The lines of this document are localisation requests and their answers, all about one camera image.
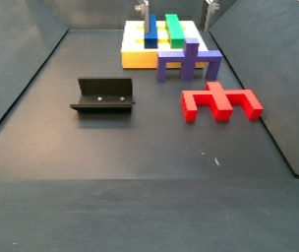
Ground purple m-shaped block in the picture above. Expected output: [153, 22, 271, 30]
[157, 38, 223, 82]

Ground green bar block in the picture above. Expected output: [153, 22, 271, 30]
[165, 14, 185, 49]

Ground black angled bracket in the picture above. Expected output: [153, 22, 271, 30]
[69, 77, 133, 112]

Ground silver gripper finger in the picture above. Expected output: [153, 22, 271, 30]
[203, 0, 220, 31]
[135, 0, 149, 33]

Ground blue bar block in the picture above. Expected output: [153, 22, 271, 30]
[144, 14, 157, 49]

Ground red m-shaped block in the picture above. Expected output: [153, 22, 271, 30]
[181, 82, 263, 122]

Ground yellow slotted board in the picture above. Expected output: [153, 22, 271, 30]
[118, 20, 209, 70]

